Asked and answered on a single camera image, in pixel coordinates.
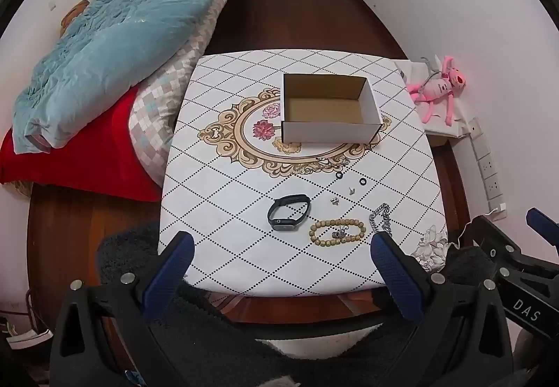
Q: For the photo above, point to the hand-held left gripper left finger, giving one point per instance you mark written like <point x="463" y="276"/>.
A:
<point x="171" y="267"/>

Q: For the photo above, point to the cardboard box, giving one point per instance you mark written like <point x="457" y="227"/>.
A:
<point x="323" y="131"/>

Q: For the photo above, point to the black smart band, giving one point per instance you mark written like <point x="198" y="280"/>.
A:
<point x="280" y="224"/>

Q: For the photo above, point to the white charger plug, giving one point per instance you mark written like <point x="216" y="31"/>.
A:
<point x="499" y="211"/>

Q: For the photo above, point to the wooden headboard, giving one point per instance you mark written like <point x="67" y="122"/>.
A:
<point x="72" y="13"/>

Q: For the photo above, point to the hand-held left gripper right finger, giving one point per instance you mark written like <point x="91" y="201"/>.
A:
<point x="393" y="278"/>

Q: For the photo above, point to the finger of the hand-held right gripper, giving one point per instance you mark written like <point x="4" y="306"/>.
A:
<point x="493" y="238"/>
<point x="543" y="223"/>

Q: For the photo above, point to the light blue quilt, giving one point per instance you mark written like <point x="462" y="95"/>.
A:
<point x="113" y="46"/>

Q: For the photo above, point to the small silver pendant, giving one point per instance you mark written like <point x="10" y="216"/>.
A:
<point x="339" y="234"/>

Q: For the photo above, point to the red blanket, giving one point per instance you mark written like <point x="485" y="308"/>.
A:
<point x="100" y="160"/>

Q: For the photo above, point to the pink plush toy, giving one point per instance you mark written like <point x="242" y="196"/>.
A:
<point x="436" y="88"/>

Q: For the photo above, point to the white wall outlet strip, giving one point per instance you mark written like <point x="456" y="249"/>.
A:
<point x="485" y="160"/>

